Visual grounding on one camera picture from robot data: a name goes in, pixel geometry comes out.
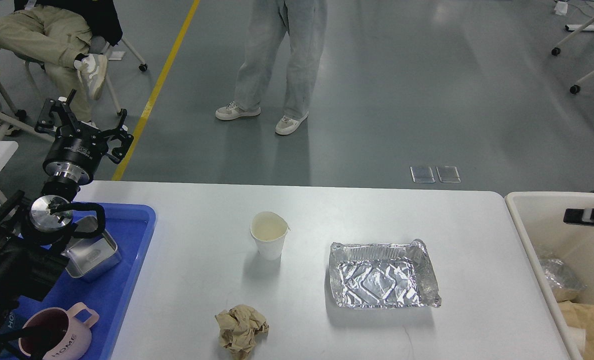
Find blue plastic tray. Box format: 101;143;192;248
11;203;156;360

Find white plastic bin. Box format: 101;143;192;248
505;192;594;360

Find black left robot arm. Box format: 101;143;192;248
0;89;134;360

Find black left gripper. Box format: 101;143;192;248
34;89;135;186

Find floor plate right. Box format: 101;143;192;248
435;165;462;183

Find pink mug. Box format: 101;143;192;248
18;301;99;360

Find crumpled foil in bin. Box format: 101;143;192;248
534;245;588;303

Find floor plate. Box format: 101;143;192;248
435;165;462;183
410;165;435;183

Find standing person grey jeans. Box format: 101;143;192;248
215;0;328;136

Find brown paper in bin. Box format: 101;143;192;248
558;301;594;360

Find stainless steel rectangular container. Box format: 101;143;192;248
61;229;123;283

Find crumpled brown paper ball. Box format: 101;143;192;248
214;304;270;360

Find seated person khaki trousers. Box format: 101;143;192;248
0;0;125;126

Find white wheeled chair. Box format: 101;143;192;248
0;36;148;141

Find aluminium foil tray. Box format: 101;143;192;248
328;239;443;310

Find floor plate left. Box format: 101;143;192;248
410;165;435;183

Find white paper cup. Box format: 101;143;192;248
249;211;290;261

